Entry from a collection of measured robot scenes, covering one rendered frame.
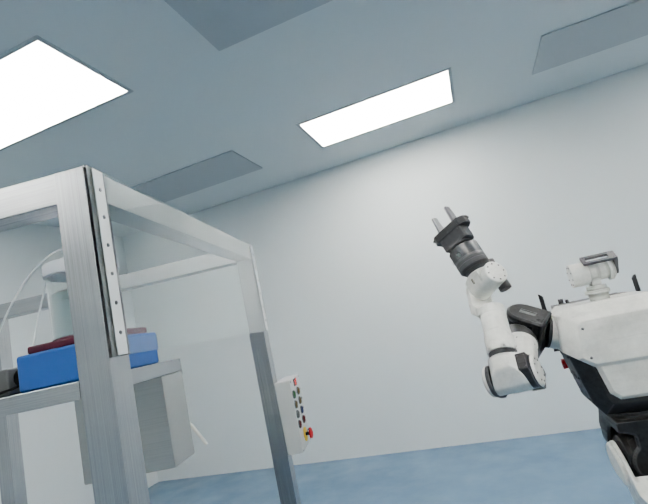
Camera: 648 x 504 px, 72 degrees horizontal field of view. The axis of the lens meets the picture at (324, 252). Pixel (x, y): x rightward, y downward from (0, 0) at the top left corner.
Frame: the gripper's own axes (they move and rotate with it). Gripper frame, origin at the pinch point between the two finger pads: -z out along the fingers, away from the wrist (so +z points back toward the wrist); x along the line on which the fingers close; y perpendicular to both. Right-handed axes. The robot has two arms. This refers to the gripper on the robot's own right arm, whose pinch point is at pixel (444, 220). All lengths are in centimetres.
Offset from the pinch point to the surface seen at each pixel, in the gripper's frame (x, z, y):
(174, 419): -48, 30, 72
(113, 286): -16, 15, 92
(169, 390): -45, 24, 73
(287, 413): -86, 22, 15
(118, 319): -18, 20, 91
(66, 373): -41, 19, 95
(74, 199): -10, 0, 98
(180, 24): -45, -161, 35
